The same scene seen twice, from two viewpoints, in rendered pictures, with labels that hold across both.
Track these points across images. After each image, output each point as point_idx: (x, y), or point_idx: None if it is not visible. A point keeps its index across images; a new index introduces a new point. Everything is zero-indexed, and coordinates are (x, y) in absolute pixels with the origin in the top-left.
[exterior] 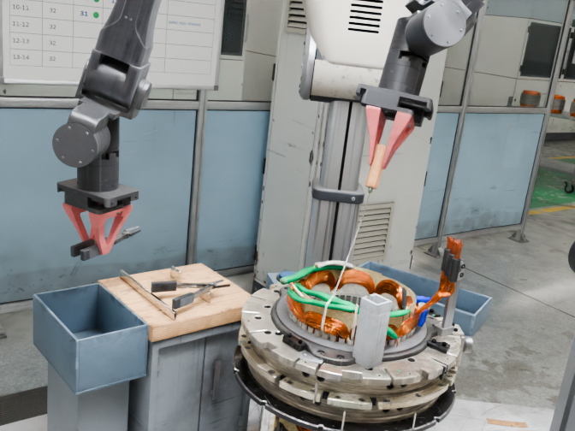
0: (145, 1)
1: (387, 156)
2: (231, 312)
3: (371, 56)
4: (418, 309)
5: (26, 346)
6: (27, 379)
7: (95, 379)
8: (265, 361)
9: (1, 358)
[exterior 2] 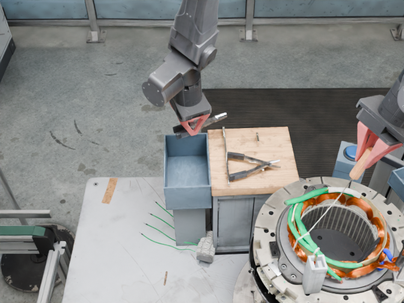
0: (198, 6)
1: (367, 163)
2: (272, 188)
3: None
4: (374, 263)
5: (267, 52)
6: (258, 79)
7: (177, 205)
8: (260, 246)
9: (248, 58)
